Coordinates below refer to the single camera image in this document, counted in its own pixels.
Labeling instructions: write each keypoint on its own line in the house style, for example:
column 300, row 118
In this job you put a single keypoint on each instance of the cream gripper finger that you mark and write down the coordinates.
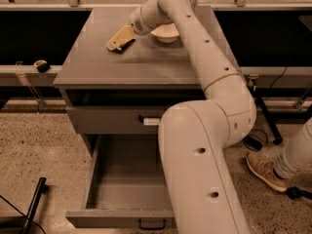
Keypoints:
column 124, row 35

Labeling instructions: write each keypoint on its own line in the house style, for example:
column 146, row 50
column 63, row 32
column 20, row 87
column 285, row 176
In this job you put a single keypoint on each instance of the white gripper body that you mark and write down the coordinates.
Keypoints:
column 138, row 23

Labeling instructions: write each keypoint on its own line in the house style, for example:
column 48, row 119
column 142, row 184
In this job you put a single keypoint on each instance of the black rxbar chocolate wrapper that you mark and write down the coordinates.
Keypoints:
column 123, row 48

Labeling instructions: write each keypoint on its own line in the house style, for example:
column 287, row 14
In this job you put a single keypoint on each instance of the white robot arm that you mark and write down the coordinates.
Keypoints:
column 193, row 134

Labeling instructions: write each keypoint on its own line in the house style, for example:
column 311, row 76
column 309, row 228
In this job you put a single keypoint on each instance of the grey drawer cabinet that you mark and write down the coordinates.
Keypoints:
column 148, row 73

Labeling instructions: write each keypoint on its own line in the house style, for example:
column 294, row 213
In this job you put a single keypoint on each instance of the grey upper drawer front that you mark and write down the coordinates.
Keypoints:
column 101, row 120

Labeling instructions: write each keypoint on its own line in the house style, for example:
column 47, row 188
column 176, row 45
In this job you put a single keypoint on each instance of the open grey lower drawer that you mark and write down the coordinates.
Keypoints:
column 125, row 182

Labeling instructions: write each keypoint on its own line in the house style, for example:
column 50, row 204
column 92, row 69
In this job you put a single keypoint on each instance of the black power adapter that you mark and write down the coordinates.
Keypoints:
column 252, row 143

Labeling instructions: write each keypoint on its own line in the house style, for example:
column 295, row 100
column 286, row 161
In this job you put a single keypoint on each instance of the black pole bottom left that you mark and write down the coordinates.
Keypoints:
column 29, row 219

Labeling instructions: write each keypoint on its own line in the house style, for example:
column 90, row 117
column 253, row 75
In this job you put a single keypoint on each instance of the black stand leg right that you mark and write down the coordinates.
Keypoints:
column 269, row 119

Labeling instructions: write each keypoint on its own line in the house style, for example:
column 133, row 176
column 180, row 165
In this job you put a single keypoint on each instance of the tan sneaker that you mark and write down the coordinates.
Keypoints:
column 262, row 168

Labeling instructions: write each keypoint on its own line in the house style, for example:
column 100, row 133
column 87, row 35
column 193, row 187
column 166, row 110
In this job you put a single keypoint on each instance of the grey trouser leg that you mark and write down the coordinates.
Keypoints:
column 297, row 155

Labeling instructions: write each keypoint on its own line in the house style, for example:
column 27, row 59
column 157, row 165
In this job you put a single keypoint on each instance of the black upper drawer handle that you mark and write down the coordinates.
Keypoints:
column 149, row 121

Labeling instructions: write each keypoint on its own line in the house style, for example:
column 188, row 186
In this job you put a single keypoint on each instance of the black drawer handle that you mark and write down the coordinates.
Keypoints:
column 149, row 121
column 151, row 225

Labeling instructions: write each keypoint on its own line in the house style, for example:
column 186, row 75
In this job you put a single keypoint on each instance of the metal bracket left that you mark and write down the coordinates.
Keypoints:
column 22, row 77

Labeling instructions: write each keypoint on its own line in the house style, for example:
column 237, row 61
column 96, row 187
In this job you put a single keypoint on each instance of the black lower drawer handle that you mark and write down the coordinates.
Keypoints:
column 151, row 225

